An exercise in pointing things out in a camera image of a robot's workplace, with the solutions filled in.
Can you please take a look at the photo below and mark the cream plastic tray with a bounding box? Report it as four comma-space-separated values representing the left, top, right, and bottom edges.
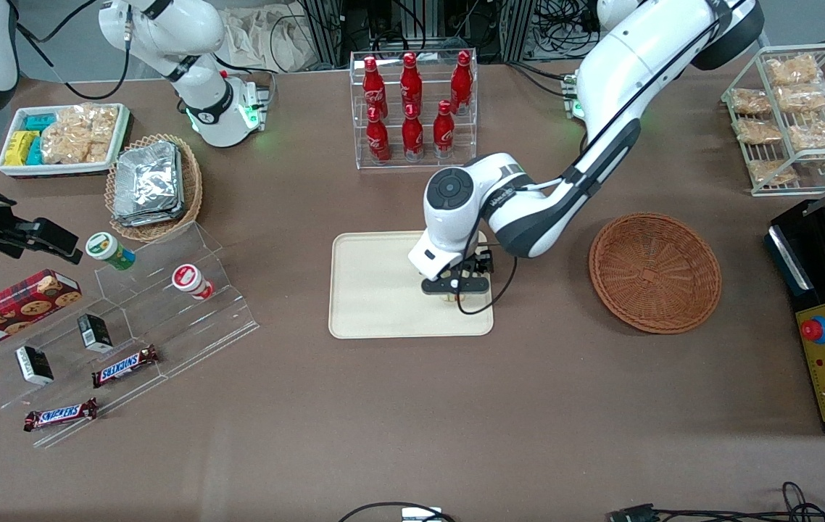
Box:
329, 231, 494, 339

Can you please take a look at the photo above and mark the green lidded cup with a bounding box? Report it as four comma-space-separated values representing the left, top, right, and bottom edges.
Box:
86, 232, 136, 271

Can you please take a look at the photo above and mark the clear acrylic stepped stand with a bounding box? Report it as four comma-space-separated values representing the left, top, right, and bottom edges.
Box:
0, 221, 260, 448

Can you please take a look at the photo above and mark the red tartan cookie box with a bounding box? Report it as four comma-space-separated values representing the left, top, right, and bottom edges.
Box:
0, 270, 83, 357

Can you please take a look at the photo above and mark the black appliance housing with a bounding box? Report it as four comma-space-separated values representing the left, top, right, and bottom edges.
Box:
764, 199, 825, 436

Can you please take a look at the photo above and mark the black cable on table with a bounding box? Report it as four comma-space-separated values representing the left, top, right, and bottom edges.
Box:
339, 502, 457, 522

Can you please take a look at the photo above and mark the silver foil packs stack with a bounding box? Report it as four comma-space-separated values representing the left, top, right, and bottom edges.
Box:
114, 141, 185, 227

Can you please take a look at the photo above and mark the beige cloth bag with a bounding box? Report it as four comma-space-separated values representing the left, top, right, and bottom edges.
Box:
220, 6, 312, 73

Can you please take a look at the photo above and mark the red strawberry yogurt cup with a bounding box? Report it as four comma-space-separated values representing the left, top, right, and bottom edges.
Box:
172, 265, 214, 300

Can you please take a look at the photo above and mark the white wire rack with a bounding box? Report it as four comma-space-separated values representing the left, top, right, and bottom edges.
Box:
721, 42, 825, 198

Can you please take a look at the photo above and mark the empty round wicker basket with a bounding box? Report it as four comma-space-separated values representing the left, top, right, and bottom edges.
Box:
589, 212, 722, 334

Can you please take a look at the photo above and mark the red cola bottle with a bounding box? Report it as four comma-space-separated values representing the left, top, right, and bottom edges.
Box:
401, 52, 423, 113
451, 51, 473, 113
367, 107, 391, 164
433, 100, 455, 159
402, 104, 424, 160
363, 57, 388, 117

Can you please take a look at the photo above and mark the clear bag of rice crackers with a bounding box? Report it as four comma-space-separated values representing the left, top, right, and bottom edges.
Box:
41, 105, 117, 164

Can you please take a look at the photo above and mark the wicker basket holding foil packs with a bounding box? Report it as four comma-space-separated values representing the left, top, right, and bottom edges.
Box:
105, 134, 203, 242

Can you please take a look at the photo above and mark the black cable bundle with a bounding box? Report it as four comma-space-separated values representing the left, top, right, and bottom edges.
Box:
605, 481, 825, 522

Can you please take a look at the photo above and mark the Snickers chocolate bar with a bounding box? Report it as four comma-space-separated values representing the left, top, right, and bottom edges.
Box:
91, 345, 160, 389
24, 397, 99, 433

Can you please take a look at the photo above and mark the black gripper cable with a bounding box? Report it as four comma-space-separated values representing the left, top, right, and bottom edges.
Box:
456, 254, 518, 316

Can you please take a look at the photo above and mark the clear acrylic bottle rack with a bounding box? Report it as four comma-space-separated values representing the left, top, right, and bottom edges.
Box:
351, 49, 478, 170

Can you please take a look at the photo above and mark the small black carton box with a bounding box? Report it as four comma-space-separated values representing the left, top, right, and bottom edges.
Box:
78, 313, 114, 354
15, 346, 54, 386

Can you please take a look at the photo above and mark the white rectangular snack tray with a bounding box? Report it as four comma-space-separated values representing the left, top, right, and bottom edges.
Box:
0, 104, 130, 178

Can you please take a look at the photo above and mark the bagged fried snack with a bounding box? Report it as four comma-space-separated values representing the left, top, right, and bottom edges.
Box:
775, 86, 825, 113
766, 54, 823, 86
748, 159, 797, 186
789, 109, 825, 151
734, 118, 783, 144
730, 88, 772, 115

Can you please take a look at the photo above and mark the yellow snack pack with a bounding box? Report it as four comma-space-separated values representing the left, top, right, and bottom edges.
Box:
5, 130, 40, 166

